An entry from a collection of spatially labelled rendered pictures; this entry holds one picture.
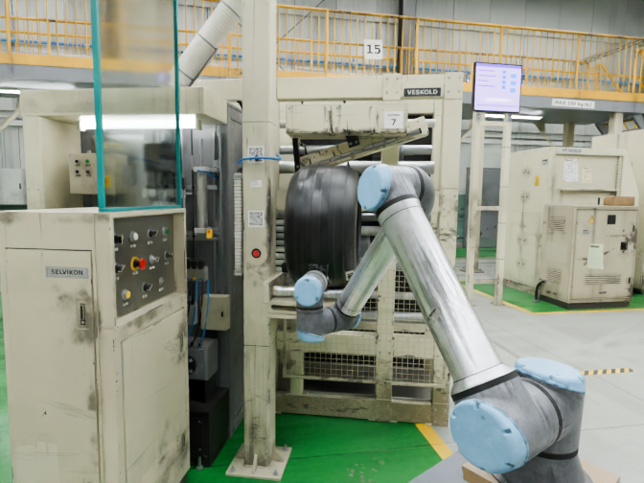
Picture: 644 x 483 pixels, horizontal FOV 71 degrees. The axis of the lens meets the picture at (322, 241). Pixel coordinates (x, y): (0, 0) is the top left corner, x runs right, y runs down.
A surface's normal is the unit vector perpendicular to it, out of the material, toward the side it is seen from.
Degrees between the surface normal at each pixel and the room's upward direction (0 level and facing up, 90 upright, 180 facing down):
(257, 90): 90
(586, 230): 90
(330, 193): 57
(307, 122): 90
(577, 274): 90
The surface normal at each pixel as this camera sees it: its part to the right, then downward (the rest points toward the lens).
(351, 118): -0.14, 0.10
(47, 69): 0.18, 0.11
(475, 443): -0.77, 0.15
